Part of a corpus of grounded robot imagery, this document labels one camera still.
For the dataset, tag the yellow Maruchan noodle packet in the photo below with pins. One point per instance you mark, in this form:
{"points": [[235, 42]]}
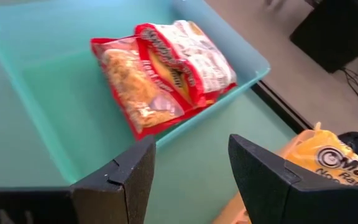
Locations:
{"points": [[306, 152]]}

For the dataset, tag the black caster wheel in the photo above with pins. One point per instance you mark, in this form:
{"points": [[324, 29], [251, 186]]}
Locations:
{"points": [[356, 141]]}

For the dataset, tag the teal plastic bin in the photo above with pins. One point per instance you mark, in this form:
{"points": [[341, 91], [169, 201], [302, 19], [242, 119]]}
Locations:
{"points": [[57, 93]]}

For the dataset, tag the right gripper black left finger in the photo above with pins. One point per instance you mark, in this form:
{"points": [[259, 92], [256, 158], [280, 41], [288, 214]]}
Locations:
{"points": [[110, 199]]}

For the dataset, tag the black box on floor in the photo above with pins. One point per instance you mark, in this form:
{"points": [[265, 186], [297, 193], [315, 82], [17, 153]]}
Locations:
{"points": [[337, 34]]}

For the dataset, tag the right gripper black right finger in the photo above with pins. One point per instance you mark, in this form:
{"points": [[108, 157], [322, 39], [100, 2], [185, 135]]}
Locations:
{"points": [[275, 193]]}

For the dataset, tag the red Maruchan noodle packet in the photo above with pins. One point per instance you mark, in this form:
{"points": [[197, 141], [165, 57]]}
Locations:
{"points": [[129, 84], [197, 56]]}

